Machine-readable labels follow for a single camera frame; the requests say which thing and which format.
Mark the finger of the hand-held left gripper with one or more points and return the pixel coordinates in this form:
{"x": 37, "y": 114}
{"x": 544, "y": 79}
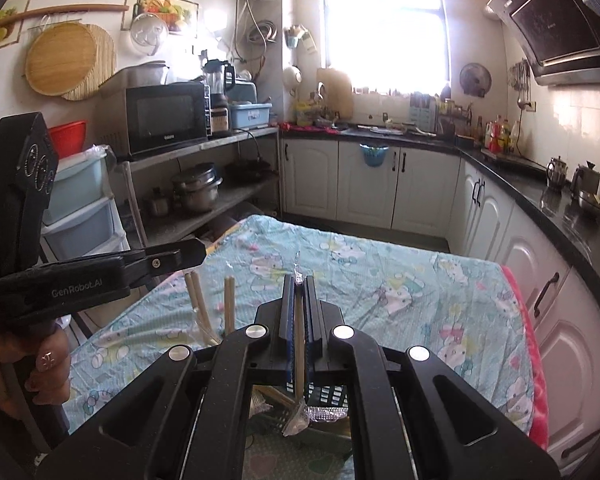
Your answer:
{"x": 170, "y": 260}

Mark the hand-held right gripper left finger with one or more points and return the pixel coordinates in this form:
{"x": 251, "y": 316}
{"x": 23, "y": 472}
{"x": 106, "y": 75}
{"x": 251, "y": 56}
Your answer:
{"x": 290, "y": 330}

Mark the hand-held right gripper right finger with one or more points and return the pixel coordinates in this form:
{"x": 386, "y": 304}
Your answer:
{"x": 309, "y": 330}

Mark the black plastic basket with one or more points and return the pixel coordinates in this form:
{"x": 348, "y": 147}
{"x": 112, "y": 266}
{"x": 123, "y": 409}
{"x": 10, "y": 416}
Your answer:
{"x": 330, "y": 397}

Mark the person's left hand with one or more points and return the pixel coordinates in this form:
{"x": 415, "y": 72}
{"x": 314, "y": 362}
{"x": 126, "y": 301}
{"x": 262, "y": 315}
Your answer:
{"x": 50, "y": 375}

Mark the metal shelf rack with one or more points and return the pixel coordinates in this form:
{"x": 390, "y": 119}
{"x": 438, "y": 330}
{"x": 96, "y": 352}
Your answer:
{"x": 190, "y": 225}

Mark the small steel pot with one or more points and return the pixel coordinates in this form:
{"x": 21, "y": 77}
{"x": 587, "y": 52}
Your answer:
{"x": 160, "y": 202}

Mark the pastel plastic drawer tower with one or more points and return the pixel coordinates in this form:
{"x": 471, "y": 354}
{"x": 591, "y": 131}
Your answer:
{"x": 85, "y": 205}

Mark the stacked steel pots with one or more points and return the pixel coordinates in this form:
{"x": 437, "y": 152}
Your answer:
{"x": 197, "y": 190}

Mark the red plastic basin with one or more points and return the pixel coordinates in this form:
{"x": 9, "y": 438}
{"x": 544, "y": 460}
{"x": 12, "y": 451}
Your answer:
{"x": 70, "y": 137}

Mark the cartoon printed tablecloth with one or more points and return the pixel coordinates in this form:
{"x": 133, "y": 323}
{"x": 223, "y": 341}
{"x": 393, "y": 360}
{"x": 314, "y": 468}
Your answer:
{"x": 380, "y": 285}

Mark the black frying pan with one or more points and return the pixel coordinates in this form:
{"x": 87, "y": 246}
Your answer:
{"x": 250, "y": 169}

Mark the black microwave oven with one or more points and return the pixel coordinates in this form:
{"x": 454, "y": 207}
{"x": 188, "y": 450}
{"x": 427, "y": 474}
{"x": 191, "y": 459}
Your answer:
{"x": 165, "y": 117}

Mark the round bamboo tray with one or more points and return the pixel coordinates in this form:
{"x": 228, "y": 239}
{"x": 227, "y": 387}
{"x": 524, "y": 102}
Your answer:
{"x": 60, "y": 60}

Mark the round woven straw mat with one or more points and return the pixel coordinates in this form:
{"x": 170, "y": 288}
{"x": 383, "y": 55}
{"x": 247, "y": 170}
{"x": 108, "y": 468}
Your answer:
{"x": 106, "y": 65}

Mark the blue plastic basket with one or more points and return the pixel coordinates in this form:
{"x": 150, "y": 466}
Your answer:
{"x": 250, "y": 116}

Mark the steel tray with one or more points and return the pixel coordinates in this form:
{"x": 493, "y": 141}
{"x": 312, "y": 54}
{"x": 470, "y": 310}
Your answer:
{"x": 140, "y": 76}

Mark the white base cabinets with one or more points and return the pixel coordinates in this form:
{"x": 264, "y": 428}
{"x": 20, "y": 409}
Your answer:
{"x": 420, "y": 185}

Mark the blue hanging bin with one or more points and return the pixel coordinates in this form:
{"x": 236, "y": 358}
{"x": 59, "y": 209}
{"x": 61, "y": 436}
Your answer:
{"x": 373, "y": 156}

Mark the black blender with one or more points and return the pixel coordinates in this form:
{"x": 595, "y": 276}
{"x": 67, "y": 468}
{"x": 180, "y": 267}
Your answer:
{"x": 217, "y": 77}

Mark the long wooden rolling pin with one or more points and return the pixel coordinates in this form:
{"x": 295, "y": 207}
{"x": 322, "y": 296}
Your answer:
{"x": 70, "y": 10}

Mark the clear plastic food cover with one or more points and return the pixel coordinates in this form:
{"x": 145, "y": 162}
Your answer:
{"x": 149, "y": 34}

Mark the pink blanket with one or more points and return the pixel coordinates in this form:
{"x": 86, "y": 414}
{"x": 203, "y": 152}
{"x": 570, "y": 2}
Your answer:
{"x": 535, "y": 360}

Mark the beige cutting board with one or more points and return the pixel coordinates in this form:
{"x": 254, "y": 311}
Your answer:
{"x": 335, "y": 92}

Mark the blue knife organizer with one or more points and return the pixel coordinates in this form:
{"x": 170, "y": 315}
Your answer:
{"x": 422, "y": 110}

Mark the hanging green cup holder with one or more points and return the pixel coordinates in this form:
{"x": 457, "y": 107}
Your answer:
{"x": 294, "y": 37}

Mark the black dish rack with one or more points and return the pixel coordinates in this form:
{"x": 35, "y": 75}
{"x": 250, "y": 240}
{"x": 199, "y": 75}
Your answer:
{"x": 455, "y": 120}

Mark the group of condiment bottles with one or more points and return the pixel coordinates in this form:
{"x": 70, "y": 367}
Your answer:
{"x": 500, "y": 135}

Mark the black kitchen countertop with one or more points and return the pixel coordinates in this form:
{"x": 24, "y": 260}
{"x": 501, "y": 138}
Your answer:
{"x": 555, "y": 210}

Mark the steel teapot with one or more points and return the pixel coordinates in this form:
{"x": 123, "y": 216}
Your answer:
{"x": 557, "y": 174}

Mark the kitchen window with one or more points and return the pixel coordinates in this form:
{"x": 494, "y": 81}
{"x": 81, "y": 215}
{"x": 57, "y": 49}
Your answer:
{"x": 385, "y": 35}

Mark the small steel bowl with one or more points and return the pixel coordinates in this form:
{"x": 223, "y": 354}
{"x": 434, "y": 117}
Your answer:
{"x": 591, "y": 205}

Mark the steel kettle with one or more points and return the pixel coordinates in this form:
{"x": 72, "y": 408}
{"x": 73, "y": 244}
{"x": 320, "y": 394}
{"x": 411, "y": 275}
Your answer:
{"x": 586, "y": 179}

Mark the black range hood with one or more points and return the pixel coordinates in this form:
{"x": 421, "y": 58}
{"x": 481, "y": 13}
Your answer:
{"x": 555, "y": 25}

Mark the fruit wall picture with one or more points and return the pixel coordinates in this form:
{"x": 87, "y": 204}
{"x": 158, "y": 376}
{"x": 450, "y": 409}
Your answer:
{"x": 180, "y": 10}
{"x": 5, "y": 22}

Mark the small wall fan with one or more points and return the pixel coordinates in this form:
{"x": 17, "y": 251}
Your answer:
{"x": 475, "y": 80}

